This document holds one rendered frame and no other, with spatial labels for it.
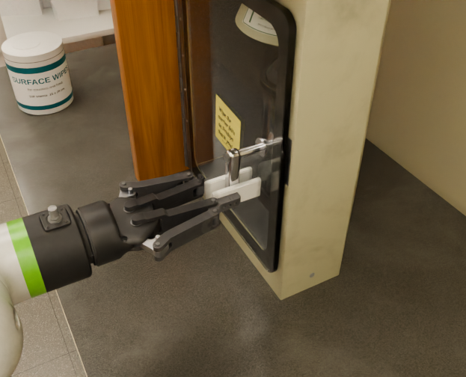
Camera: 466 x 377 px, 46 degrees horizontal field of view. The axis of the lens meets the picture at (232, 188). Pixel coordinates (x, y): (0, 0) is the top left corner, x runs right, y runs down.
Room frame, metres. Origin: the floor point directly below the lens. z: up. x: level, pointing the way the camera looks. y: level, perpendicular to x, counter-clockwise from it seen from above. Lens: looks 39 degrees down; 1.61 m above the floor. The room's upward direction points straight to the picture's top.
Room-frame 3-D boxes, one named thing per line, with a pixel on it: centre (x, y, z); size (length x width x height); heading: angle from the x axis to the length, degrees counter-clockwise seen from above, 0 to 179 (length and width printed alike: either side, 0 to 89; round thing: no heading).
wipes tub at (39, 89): (1.14, 0.45, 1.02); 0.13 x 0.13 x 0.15
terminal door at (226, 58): (0.68, 0.01, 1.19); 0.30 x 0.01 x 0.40; 28
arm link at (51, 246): (0.45, 0.20, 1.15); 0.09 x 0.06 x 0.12; 28
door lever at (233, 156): (0.57, -0.01, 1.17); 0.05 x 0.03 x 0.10; 118
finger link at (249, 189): (0.55, -0.01, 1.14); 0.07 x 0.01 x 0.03; 118
